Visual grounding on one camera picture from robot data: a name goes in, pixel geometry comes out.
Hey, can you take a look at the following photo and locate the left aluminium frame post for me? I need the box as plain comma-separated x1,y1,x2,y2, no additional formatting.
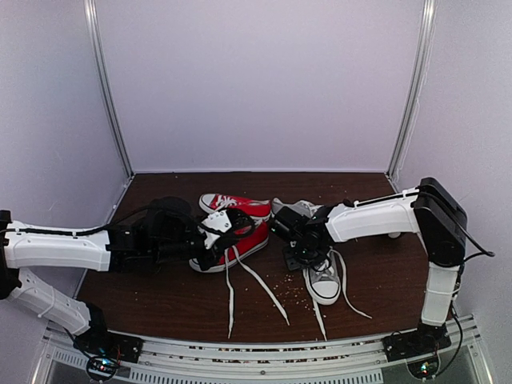
82,0,134,179

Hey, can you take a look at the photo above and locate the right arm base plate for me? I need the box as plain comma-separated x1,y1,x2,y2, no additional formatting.
382,328,451,362

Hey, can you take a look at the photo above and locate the back red sneaker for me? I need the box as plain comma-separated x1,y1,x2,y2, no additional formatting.
198,193,271,220

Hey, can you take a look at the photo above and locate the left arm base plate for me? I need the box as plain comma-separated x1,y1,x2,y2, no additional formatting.
74,333,143,363

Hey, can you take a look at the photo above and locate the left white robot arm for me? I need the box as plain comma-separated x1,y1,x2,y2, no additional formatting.
1,198,236,355

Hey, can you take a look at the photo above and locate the grey sneaker with laces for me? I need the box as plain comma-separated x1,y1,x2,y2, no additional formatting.
302,248,372,341

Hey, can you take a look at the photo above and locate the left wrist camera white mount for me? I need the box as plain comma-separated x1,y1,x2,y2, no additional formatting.
199,210,232,250

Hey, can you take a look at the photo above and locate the aluminium frame post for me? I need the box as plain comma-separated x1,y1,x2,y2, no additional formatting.
386,0,438,184
82,0,134,179

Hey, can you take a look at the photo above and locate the front aluminium rail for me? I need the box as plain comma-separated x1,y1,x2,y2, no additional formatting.
31,315,493,384

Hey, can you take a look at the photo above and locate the grey sneaker at back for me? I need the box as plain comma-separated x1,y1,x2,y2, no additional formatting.
271,198,322,218

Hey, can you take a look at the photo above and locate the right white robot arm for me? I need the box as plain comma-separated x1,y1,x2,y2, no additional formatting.
270,178,493,354

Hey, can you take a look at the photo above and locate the right aluminium frame post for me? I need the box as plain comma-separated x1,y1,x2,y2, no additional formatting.
386,0,438,184

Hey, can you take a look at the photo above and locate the red sneaker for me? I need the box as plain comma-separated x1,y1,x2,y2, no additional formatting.
188,222,290,338
198,193,271,220

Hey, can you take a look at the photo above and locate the front red sneaker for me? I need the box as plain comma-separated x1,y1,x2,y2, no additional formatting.
188,222,290,338

